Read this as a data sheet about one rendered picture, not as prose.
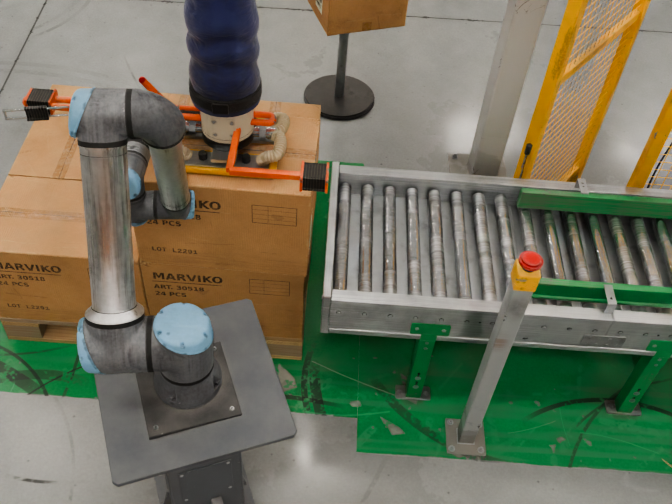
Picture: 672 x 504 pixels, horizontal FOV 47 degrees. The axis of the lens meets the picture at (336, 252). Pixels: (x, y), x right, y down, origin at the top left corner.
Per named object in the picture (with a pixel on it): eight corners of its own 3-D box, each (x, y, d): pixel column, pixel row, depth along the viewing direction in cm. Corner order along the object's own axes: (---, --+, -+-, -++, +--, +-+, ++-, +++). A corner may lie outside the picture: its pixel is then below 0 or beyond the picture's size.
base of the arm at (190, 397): (231, 395, 218) (231, 375, 211) (166, 418, 212) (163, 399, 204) (208, 344, 230) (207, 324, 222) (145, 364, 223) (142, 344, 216)
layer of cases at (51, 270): (317, 171, 375) (321, 104, 345) (302, 339, 308) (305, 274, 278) (69, 152, 373) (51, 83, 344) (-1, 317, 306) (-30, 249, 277)
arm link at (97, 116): (147, 383, 202) (130, 92, 176) (77, 386, 199) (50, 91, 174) (152, 356, 216) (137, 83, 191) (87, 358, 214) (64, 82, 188)
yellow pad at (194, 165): (278, 159, 258) (278, 147, 254) (275, 179, 251) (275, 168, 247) (175, 151, 257) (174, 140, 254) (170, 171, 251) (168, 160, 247)
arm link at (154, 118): (182, 79, 183) (196, 193, 247) (128, 78, 182) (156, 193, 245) (182, 123, 180) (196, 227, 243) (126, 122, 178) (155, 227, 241)
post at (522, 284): (473, 429, 302) (538, 259, 228) (474, 445, 297) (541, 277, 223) (455, 428, 302) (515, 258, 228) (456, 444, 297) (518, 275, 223)
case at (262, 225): (315, 199, 304) (320, 118, 275) (306, 277, 278) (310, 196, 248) (163, 186, 304) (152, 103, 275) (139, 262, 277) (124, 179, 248)
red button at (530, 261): (538, 259, 228) (542, 250, 225) (542, 277, 223) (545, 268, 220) (515, 257, 228) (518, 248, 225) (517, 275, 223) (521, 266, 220)
